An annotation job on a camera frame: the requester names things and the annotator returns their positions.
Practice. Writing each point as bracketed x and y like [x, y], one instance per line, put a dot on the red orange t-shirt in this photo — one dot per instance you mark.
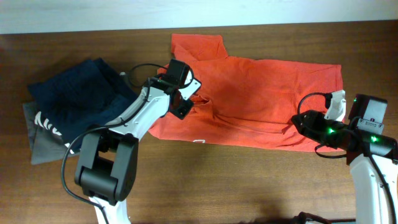
[246, 102]

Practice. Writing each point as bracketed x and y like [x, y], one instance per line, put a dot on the folded grey t-shirt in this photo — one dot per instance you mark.
[45, 142]

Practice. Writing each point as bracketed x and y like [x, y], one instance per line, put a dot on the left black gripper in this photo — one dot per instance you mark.
[182, 111]

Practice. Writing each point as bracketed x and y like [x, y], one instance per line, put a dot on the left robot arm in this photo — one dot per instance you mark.
[107, 164]

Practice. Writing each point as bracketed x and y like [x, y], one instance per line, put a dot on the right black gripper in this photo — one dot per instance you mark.
[308, 127]

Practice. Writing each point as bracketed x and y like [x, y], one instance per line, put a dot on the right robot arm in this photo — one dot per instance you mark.
[372, 160]

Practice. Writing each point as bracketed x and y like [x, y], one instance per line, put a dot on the folded navy blue t-shirt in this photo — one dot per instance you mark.
[87, 95]

